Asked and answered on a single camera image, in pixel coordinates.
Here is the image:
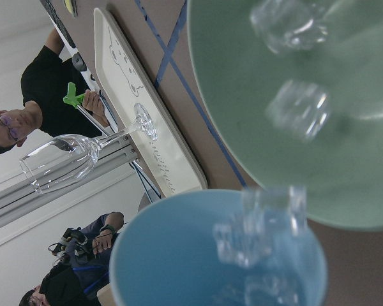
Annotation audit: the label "light blue plastic cup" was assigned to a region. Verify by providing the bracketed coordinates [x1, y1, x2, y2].
[110, 186, 327, 305]

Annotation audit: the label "light green bowl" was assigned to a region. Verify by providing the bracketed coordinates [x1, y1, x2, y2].
[187, 1, 383, 230]

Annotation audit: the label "ice cubes in bowl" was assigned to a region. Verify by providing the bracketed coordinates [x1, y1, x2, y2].
[202, 1, 327, 305]

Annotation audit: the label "cream bear tray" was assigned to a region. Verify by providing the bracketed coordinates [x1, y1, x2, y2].
[93, 8, 207, 197]

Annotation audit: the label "reacher grabber stick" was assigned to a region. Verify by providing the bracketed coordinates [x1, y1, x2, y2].
[63, 82, 112, 136]

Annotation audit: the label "clear wine glass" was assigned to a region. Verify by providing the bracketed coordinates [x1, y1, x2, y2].
[19, 103, 158, 194]

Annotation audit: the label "person in black shirt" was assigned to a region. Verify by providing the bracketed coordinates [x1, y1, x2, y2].
[0, 29, 110, 155]

